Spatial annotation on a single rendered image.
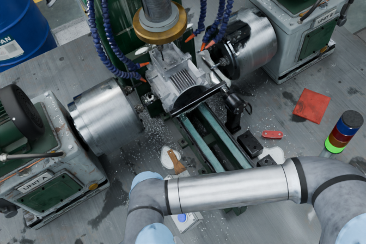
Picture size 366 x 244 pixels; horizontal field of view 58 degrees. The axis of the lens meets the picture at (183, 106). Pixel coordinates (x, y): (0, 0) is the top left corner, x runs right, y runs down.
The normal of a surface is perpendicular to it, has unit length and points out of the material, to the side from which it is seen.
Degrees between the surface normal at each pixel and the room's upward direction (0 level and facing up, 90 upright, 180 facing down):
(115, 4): 90
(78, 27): 0
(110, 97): 9
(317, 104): 3
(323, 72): 0
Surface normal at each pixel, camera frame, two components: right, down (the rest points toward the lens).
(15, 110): 0.18, 0.04
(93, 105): -0.02, -0.39
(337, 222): -0.86, -0.41
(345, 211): -0.63, -0.64
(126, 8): 0.51, 0.71
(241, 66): 0.46, 0.53
